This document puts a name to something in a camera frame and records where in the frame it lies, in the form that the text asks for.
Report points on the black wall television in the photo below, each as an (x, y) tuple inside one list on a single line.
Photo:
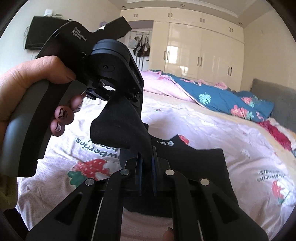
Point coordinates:
[(41, 28)]

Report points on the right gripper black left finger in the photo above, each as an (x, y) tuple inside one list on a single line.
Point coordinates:
[(93, 211)]

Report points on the blue floral pink quilt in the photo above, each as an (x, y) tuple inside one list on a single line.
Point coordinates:
[(243, 104)]

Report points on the white door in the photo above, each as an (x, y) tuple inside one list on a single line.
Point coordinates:
[(140, 28)]

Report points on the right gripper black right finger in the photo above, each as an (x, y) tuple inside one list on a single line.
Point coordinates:
[(199, 209)]

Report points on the bags hanging on door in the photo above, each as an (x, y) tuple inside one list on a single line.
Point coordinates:
[(140, 46)]

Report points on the grey upholstered headboard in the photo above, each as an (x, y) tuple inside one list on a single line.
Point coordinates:
[(283, 99)]

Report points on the red floral pillow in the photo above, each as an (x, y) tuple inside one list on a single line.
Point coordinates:
[(284, 136)]

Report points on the person's left hand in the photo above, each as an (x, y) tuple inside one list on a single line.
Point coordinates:
[(16, 81)]

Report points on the pink strawberry print bedsheet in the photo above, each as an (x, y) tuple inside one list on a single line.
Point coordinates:
[(262, 172)]

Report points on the glossy white wardrobe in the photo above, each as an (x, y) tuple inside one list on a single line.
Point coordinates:
[(187, 43)]

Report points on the black orange kids sweater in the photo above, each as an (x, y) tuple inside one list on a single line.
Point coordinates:
[(119, 125)]

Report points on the person's right hand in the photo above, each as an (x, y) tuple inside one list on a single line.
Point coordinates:
[(168, 235)]

